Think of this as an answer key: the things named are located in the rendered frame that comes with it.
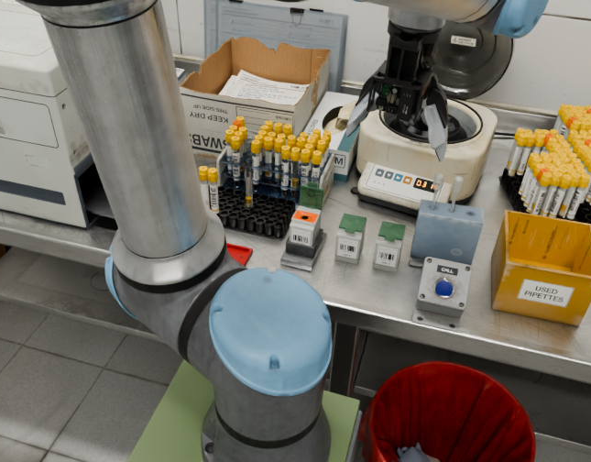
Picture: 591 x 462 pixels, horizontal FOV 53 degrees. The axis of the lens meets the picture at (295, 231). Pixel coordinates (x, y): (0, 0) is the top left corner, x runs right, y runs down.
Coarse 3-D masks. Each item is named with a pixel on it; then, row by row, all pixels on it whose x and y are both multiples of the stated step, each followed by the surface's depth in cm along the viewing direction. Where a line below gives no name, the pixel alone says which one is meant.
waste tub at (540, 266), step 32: (512, 224) 96; (544, 224) 95; (576, 224) 93; (512, 256) 100; (544, 256) 99; (576, 256) 97; (512, 288) 88; (544, 288) 87; (576, 288) 85; (576, 320) 89
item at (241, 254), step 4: (228, 244) 101; (232, 244) 101; (228, 248) 101; (232, 248) 101; (236, 248) 101; (240, 248) 101; (244, 248) 101; (248, 248) 100; (252, 248) 100; (232, 252) 100; (236, 252) 100; (240, 252) 100; (244, 252) 101; (248, 252) 100; (252, 252) 101; (232, 256) 100; (236, 256) 100; (240, 256) 100; (244, 256) 100; (248, 256) 99; (236, 260) 99; (240, 260) 99; (244, 260) 98; (244, 264) 97
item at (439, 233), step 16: (448, 208) 95; (464, 208) 95; (480, 208) 96; (416, 224) 97; (432, 224) 95; (448, 224) 94; (464, 224) 93; (480, 224) 93; (416, 240) 98; (432, 240) 97; (448, 240) 96; (464, 240) 95; (416, 256) 100; (432, 256) 99; (448, 256) 98; (464, 256) 97
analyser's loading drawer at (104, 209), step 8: (88, 192) 106; (96, 192) 106; (104, 192) 106; (88, 200) 104; (96, 200) 104; (104, 200) 105; (88, 208) 103; (96, 208) 103; (104, 208) 103; (112, 216) 102
